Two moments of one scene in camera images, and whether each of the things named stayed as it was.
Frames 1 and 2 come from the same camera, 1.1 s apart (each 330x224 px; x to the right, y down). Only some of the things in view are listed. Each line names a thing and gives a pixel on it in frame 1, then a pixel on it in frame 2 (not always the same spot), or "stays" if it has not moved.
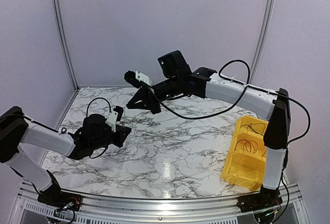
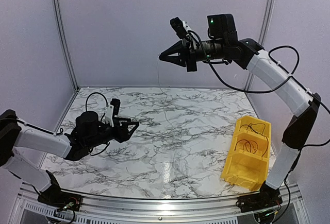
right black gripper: [149, 102] to [181, 59]
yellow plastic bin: [245, 165] stays
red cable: [249, 143] stays
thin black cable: [257, 123] stays
